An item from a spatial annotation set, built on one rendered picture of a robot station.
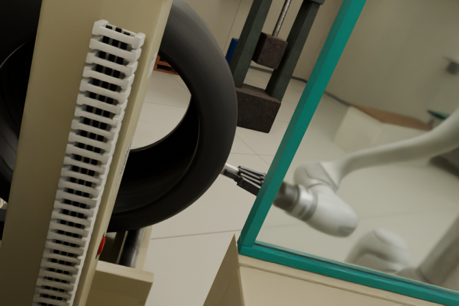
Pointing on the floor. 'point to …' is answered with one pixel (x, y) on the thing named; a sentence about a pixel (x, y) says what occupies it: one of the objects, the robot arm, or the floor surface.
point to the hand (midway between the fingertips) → (224, 169)
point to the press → (253, 52)
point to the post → (133, 106)
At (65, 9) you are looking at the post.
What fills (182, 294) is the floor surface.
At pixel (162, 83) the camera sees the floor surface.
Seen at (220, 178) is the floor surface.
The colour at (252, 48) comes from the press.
